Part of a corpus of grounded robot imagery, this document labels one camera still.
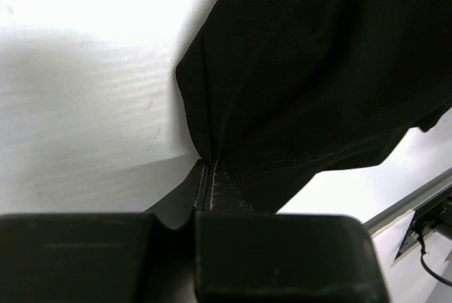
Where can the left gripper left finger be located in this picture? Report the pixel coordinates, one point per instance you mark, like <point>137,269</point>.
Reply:
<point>97,257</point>

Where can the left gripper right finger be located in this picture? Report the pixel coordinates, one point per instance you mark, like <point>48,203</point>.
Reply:
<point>245,256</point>

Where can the black skirt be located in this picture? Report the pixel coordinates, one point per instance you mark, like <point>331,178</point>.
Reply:
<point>276,91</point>

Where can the aluminium frame rail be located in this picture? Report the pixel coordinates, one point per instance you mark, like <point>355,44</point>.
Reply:
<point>413,201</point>

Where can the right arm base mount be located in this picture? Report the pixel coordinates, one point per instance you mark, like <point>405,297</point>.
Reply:
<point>433,216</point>

